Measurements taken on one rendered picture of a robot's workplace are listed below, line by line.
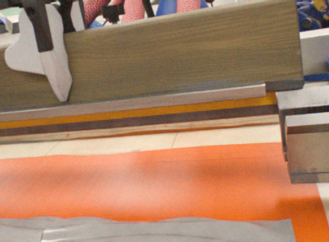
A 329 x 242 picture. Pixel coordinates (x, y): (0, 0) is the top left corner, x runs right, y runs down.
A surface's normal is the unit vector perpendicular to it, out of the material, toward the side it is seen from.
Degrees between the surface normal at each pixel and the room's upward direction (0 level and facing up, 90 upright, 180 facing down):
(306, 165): 90
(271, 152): 0
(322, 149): 90
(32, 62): 85
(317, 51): 90
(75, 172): 0
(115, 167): 0
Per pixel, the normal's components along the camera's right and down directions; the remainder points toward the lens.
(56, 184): -0.19, -0.96
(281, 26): -0.29, 0.25
